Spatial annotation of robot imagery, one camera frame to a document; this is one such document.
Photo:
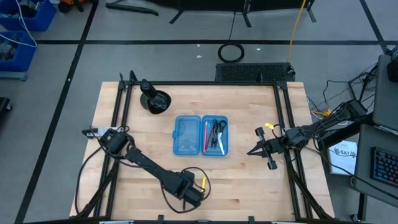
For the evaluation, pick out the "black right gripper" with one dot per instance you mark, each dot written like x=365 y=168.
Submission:
x=275 y=146

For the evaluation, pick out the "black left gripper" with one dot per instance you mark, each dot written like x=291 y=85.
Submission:
x=193 y=196

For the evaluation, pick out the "yellow highlighter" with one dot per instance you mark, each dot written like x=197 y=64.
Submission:
x=203 y=182

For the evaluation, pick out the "pink pen with yellow cap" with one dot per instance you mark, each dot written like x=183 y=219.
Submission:
x=205 y=137

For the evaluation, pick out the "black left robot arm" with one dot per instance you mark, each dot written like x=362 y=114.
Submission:
x=146 y=163

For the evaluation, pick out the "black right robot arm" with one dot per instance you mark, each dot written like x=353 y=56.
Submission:
x=329 y=121

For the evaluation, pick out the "blue plastic supply box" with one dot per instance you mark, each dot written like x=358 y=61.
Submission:
x=186 y=137

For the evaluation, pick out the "silver aluminium bar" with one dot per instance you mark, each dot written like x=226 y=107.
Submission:
x=116 y=222
x=284 y=222

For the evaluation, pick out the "black perforated case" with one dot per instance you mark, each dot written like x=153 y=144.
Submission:
x=255 y=72

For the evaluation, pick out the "white printed paper sheet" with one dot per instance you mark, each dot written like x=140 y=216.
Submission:
x=343 y=155

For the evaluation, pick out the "grey desk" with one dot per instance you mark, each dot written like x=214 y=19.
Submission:
x=363 y=174

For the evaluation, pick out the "black computer keyboard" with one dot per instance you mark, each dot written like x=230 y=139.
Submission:
x=385 y=166

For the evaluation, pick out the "grey side table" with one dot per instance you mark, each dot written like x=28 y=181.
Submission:
x=385 y=93

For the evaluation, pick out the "black partition screen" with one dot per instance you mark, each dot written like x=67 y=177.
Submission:
x=217 y=3

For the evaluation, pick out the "black floor stand bar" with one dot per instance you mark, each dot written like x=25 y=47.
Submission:
x=130 y=8

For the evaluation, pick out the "blue storage bin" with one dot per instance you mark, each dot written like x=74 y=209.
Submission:
x=26 y=53
x=46 y=18

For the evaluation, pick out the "table-level camera box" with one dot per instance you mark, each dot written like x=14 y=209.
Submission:
x=202 y=221

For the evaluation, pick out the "black aluminium table frame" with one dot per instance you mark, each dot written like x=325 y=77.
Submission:
x=202 y=83

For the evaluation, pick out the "silver arm base bracket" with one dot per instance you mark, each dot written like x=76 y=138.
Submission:
x=94 y=132

